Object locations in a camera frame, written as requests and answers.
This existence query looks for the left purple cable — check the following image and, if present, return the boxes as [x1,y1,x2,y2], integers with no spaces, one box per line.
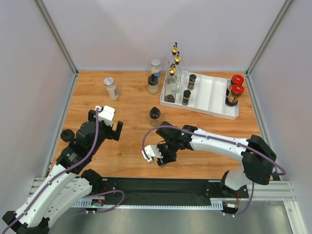
[3,107,125,232]

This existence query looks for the black label spice shaker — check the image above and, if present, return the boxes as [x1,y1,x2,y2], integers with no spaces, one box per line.
[187,74,197,91]

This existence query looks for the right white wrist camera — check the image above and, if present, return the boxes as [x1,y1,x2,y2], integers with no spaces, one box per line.
[141,145,163,163]

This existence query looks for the left aluminium corner post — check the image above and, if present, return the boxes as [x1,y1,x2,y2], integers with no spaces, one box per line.
[34,0,78,76]

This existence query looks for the oil bottle dark sauce front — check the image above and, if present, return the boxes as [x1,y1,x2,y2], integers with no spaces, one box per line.
[170,42,180,71]

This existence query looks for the red lid sauce jar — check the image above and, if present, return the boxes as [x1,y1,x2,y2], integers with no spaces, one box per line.
[228,75,244,91]
[225,84,244,106]

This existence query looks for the aluminium corner post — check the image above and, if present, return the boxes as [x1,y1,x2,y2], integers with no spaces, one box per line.
[245,0,294,76]
[34,0,78,76]

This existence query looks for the black lid glass spice jar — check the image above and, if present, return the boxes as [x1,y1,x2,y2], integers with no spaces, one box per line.
[149,107,161,127]

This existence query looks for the small black lid jar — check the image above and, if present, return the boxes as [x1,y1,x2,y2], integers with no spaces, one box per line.
[182,90,191,106]
[157,160,167,167]

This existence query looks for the oil bottle dark sauce back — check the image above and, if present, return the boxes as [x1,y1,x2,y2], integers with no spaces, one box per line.
[164,63,177,103]

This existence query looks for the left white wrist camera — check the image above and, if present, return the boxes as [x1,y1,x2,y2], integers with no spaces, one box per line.
[95,105,116,127]

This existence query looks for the silver lid jar white beads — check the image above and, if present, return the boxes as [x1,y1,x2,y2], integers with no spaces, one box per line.
[104,77,119,101]

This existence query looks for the silver lid jar blue label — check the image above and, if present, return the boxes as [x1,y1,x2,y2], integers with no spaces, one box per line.
[151,58,161,78]

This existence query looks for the black lid jar behind bottle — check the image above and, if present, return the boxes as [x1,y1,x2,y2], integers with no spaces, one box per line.
[148,74,159,95]

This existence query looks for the right aluminium corner post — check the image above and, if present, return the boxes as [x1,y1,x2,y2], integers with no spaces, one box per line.
[245,0,294,76]

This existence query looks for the oil bottle dark sauce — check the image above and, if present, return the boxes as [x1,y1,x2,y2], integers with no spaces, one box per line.
[164,63,177,103]
[170,42,180,71]

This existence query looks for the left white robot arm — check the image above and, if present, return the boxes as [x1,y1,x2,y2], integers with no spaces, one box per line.
[2,106,123,234]

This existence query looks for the clear oil bottle gold spout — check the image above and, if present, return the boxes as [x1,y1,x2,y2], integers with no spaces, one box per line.
[174,52,182,93]

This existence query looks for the white compartment tray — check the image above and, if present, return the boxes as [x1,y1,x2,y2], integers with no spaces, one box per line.
[159,71,239,120]

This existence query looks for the aluminium front rail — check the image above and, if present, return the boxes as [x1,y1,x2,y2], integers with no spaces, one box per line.
[27,177,296,201]

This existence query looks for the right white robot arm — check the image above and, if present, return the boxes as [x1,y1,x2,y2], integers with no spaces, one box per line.
[151,121,276,197]

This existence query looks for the black base mat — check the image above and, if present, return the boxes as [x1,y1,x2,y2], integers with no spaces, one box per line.
[100,177,237,206]

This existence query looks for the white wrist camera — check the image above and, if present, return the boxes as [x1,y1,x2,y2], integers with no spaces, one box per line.
[141,145,163,163]
[95,105,116,127]

